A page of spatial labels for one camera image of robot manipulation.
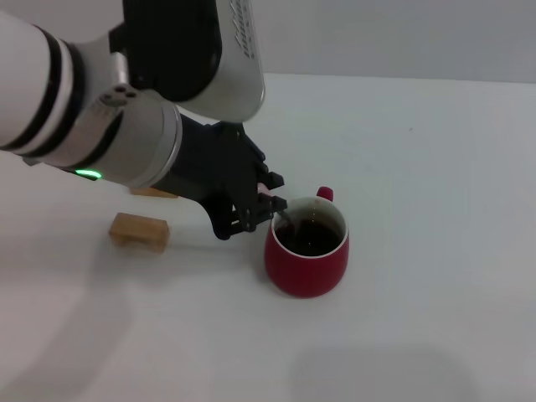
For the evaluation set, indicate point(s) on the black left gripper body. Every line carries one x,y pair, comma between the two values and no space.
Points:
213,167

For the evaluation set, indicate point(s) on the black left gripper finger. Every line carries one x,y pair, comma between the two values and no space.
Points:
251,218
261,167

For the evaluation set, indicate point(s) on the red ceramic cup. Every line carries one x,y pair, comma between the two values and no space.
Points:
305,276

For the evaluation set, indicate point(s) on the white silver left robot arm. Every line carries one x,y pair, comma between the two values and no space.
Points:
84,125

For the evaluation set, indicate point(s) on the stained wooden block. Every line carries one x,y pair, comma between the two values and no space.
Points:
151,193

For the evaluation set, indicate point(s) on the dark brown coffee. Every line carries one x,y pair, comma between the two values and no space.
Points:
318,238

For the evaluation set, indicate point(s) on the notched wooden block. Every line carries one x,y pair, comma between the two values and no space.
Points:
140,232

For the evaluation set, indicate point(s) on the grey wrist connector plug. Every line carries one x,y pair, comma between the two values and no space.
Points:
30,161

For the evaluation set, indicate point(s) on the black silver wrist camera box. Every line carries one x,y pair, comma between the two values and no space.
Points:
188,50

